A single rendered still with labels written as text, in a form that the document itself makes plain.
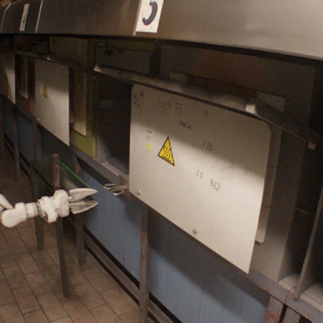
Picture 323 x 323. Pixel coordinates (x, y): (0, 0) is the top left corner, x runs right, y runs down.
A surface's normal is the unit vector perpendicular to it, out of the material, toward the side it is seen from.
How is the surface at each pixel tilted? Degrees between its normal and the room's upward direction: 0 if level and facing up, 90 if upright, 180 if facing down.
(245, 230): 90
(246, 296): 90
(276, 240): 90
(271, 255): 90
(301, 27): 79
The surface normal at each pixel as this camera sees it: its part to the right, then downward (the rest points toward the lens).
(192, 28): -0.79, -0.04
